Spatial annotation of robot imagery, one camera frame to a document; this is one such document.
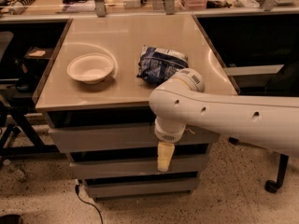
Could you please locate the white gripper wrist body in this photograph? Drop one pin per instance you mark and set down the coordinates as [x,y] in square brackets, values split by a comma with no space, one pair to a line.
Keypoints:
[168,135]

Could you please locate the grey drawer cabinet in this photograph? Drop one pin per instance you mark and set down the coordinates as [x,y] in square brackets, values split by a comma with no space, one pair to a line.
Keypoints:
[122,98]

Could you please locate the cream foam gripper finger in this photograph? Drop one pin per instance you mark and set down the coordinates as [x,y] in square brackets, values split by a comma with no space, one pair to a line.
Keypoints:
[165,154]

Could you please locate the black shoe tip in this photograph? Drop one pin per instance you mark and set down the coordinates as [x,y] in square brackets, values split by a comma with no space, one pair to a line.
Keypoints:
[11,219]

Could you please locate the grey bottom drawer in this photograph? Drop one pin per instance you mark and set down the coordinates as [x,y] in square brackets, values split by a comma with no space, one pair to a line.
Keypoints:
[142,188]

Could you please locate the grey top drawer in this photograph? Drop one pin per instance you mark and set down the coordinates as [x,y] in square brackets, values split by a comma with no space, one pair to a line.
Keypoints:
[104,137]

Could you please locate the white paper bowl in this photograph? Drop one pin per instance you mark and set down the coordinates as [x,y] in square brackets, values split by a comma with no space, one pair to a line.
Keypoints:
[90,68]

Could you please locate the grey drawer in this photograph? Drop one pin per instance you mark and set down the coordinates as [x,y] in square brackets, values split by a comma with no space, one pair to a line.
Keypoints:
[104,137]
[142,188]
[136,167]

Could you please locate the grey middle drawer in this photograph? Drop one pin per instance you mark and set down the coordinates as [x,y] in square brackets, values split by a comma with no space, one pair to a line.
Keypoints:
[136,167]

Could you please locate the blue chip bag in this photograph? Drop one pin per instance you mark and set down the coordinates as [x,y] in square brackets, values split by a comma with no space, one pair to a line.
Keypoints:
[157,65]

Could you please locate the black left side chair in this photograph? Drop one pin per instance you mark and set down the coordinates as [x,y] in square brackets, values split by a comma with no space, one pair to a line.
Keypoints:
[13,117]

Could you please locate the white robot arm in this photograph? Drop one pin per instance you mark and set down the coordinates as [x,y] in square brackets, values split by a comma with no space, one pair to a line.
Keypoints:
[265,121]

